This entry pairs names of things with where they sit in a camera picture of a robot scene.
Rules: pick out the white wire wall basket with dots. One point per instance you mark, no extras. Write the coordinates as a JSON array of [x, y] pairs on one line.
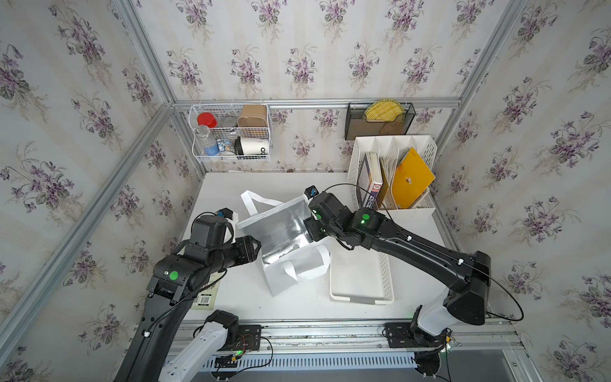
[[227, 130]]

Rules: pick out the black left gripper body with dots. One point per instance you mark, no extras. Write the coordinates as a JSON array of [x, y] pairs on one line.
[[231, 255]]

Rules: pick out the white insulated delivery bag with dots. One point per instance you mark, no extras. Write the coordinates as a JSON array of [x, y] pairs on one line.
[[289, 255]]

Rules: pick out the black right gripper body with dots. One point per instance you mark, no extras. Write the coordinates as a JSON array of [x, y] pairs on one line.
[[316, 230]]

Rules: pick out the black mesh wall holder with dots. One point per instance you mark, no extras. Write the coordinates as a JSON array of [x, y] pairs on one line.
[[359, 121]]

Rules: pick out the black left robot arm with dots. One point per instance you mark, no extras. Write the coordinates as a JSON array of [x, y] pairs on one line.
[[177, 281]]

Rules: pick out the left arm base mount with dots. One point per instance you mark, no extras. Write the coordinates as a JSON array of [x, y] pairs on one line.
[[239, 336]]

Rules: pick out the clear plastic bottle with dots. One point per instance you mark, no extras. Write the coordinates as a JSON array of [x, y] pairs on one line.
[[206, 141]]

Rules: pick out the yellow folder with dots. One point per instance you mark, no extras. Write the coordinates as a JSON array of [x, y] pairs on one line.
[[412, 178]]

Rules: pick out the beige papers in organizer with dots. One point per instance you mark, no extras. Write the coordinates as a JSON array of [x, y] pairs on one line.
[[389, 157]]

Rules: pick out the green printed booklet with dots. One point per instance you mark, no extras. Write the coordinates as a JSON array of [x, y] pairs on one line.
[[205, 300]]

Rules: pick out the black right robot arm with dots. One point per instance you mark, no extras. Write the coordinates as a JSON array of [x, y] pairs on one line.
[[466, 276]]

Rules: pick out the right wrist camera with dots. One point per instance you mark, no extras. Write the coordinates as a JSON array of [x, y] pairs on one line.
[[311, 192]]

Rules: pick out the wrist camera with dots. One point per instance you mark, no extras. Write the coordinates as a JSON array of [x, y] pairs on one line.
[[311, 192], [225, 213]]

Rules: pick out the white black cylinder can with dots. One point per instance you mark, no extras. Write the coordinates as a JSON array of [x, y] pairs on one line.
[[252, 147]]

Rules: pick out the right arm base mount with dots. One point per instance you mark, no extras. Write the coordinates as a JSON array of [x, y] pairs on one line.
[[415, 334]]

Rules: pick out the aluminium rail frame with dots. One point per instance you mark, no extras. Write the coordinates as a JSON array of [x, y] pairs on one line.
[[361, 335]]

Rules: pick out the purple white book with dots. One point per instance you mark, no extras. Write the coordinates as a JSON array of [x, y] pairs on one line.
[[369, 181]]

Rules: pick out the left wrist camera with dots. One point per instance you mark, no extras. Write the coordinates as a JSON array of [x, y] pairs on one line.
[[225, 213]]

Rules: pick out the white plastic file organizer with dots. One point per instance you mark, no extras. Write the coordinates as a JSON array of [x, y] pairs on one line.
[[424, 207]]

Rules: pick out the white perforated plastic tray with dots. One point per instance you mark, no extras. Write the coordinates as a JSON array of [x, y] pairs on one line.
[[359, 276]]

